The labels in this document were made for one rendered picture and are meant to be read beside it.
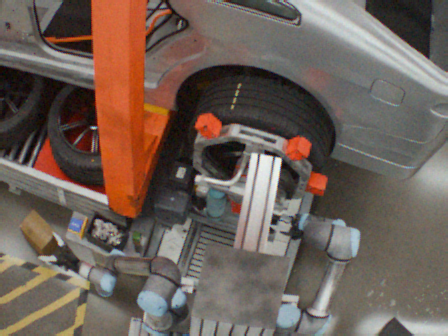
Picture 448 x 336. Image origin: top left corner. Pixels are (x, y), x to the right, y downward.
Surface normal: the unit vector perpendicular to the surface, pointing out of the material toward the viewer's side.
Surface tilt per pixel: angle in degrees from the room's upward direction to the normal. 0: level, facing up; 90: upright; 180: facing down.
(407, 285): 0
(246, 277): 0
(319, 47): 80
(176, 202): 0
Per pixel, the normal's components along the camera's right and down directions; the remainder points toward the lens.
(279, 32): -0.27, 0.75
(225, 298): 0.07, -0.47
